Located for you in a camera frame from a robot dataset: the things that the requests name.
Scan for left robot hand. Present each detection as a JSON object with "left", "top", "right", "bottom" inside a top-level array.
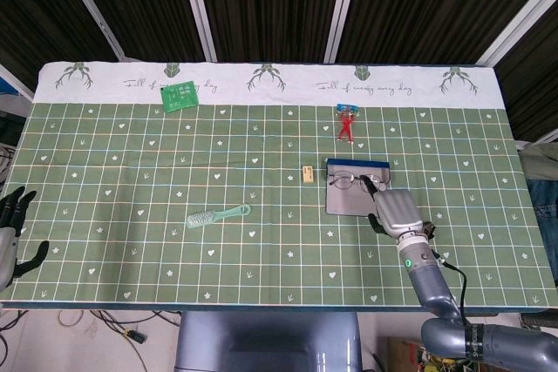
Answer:
[{"left": 0, "top": 186, "right": 49, "bottom": 293}]

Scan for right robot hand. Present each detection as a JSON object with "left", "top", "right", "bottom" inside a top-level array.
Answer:
[{"left": 359, "top": 174, "right": 426, "bottom": 242}]

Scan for blue glasses case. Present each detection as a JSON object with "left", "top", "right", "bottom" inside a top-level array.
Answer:
[{"left": 324, "top": 157, "right": 392, "bottom": 218}]

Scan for black wire-frame eyeglasses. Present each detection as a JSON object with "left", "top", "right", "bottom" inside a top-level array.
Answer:
[{"left": 327, "top": 170, "right": 389, "bottom": 190}]

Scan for red figure toy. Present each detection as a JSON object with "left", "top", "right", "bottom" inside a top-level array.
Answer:
[{"left": 334, "top": 103, "right": 361, "bottom": 145}]

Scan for green grid tablecloth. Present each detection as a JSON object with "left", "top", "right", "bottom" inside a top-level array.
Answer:
[{"left": 0, "top": 60, "right": 558, "bottom": 308}]

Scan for blue jeans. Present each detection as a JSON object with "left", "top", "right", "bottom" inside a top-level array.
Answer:
[{"left": 525, "top": 175, "right": 558, "bottom": 268}]

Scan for grey-green jacket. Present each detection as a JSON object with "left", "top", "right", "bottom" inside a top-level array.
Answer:
[{"left": 516, "top": 140, "right": 558, "bottom": 181}]

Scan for mint green scrub brush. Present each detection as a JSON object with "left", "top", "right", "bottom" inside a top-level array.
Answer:
[{"left": 186, "top": 204, "right": 253, "bottom": 229}]

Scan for blue-grey robot torso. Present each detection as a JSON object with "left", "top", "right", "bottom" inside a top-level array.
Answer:
[{"left": 174, "top": 311, "right": 363, "bottom": 372}]

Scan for green circuit board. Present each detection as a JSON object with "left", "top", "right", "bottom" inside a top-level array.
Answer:
[{"left": 160, "top": 79, "right": 198, "bottom": 113}]

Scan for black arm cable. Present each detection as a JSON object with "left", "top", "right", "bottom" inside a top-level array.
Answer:
[{"left": 419, "top": 221, "right": 471, "bottom": 323}]

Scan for floor cable tangle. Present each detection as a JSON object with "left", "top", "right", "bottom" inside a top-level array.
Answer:
[{"left": 0, "top": 308, "right": 182, "bottom": 372}]

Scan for white partition post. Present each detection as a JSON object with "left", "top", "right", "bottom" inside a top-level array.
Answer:
[
  {"left": 0, "top": 62, "right": 35, "bottom": 101},
  {"left": 51, "top": 0, "right": 128, "bottom": 63},
  {"left": 176, "top": 0, "right": 218, "bottom": 63},
  {"left": 324, "top": 0, "right": 376, "bottom": 64},
  {"left": 475, "top": 0, "right": 558, "bottom": 69}
]

